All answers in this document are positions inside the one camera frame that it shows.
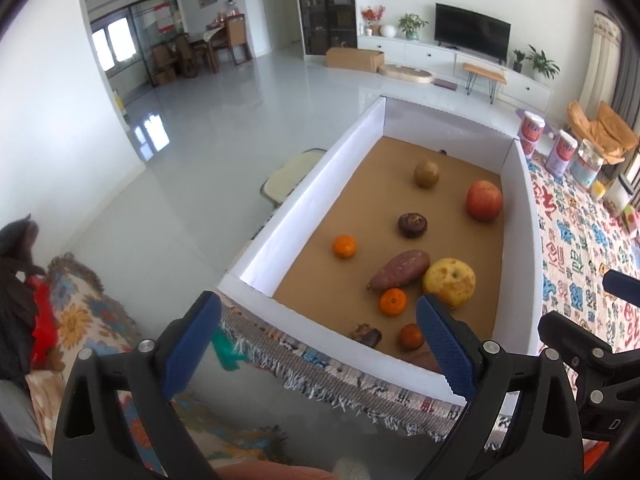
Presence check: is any black furry cloth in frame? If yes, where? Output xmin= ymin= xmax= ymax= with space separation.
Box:
xmin=0 ymin=212 xmax=48 ymax=391

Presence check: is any wooden bench with hairpin legs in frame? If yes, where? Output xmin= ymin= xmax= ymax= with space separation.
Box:
xmin=462 ymin=62 xmax=508 ymax=106

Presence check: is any orange red knitted cloth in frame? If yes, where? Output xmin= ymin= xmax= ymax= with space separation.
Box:
xmin=580 ymin=440 xmax=640 ymax=480

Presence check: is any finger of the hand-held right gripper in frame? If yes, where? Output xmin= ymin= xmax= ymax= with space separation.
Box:
xmin=601 ymin=269 xmax=640 ymax=302
xmin=537 ymin=310 xmax=640 ymax=433

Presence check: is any yellow pear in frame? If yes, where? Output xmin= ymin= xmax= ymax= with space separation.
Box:
xmin=421 ymin=258 xmax=477 ymax=310

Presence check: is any pink purple tin can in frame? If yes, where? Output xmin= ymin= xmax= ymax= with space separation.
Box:
xmin=545 ymin=129 xmax=578 ymax=178
xmin=516 ymin=109 xmax=550 ymax=158

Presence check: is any dark display cabinet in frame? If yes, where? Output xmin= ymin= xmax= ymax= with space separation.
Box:
xmin=293 ymin=0 xmax=358 ymax=57

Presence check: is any dark purple mangosteen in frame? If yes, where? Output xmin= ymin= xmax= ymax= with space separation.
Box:
xmin=397 ymin=212 xmax=428 ymax=239

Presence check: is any cream seat stool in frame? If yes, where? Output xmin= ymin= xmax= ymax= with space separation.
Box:
xmin=260 ymin=147 xmax=328 ymax=208

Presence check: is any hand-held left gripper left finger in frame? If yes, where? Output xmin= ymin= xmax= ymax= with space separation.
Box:
xmin=51 ymin=290 xmax=223 ymax=480

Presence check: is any potted plant in green pot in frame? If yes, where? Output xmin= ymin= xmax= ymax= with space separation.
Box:
xmin=398 ymin=12 xmax=429 ymax=41

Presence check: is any small reddish brown fruit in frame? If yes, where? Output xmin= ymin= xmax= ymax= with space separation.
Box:
xmin=397 ymin=323 xmax=426 ymax=351

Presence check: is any white television cabinet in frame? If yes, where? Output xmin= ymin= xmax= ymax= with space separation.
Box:
xmin=357 ymin=35 xmax=555 ymax=113

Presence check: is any olive brown pear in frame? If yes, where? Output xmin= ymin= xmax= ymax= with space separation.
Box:
xmin=413 ymin=160 xmax=441 ymax=189

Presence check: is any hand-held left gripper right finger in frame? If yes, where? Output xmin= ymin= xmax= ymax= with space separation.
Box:
xmin=415 ymin=293 xmax=587 ymax=480

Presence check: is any red apple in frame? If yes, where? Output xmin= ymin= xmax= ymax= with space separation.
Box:
xmin=466 ymin=180 xmax=503 ymax=222

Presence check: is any large leafy potted plant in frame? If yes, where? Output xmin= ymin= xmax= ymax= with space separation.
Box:
xmin=526 ymin=44 xmax=561 ymax=81

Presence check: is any white cardboard box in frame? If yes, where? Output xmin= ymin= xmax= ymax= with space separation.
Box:
xmin=215 ymin=95 xmax=546 ymax=408

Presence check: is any grey curtain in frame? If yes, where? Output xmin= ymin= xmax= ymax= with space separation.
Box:
xmin=612 ymin=25 xmax=640 ymax=126

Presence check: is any glass jar with blue label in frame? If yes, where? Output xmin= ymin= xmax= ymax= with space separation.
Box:
xmin=571 ymin=139 xmax=608 ymax=188

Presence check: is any white standing air conditioner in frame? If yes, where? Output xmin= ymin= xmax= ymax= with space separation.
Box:
xmin=580 ymin=10 xmax=623 ymax=126

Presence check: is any white jar with black lid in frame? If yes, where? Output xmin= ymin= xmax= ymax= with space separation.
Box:
xmin=606 ymin=172 xmax=633 ymax=213

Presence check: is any red flower bouquet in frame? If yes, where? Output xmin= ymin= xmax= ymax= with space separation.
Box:
xmin=361 ymin=5 xmax=387 ymax=36

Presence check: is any wooden dining table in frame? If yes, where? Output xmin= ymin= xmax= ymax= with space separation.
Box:
xmin=190 ymin=27 xmax=231 ymax=73

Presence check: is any brown cardboard carton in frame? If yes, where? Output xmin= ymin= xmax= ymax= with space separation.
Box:
xmin=325 ymin=46 xmax=386 ymax=75

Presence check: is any round wooden board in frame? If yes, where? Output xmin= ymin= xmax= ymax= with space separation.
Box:
xmin=378 ymin=63 xmax=435 ymax=86

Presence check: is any black television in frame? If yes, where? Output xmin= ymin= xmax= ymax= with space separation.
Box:
xmin=434 ymin=2 xmax=512 ymax=63

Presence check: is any dried red date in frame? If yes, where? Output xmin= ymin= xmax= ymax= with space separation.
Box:
xmin=347 ymin=324 xmax=383 ymax=348

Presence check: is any printed woven tablecloth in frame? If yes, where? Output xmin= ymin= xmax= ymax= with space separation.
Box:
xmin=215 ymin=150 xmax=640 ymax=441

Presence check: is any slender purple sweet potato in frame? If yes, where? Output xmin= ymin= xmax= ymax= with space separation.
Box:
xmin=366 ymin=250 xmax=432 ymax=292

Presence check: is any plump purple sweet potato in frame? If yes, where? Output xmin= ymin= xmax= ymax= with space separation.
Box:
xmin=407 ymin=350 xmax=443 ymax=375

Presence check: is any orange lounge chair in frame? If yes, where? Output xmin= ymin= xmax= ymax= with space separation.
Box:
xmin=566 ymin=100 xmax=640 ymax=166

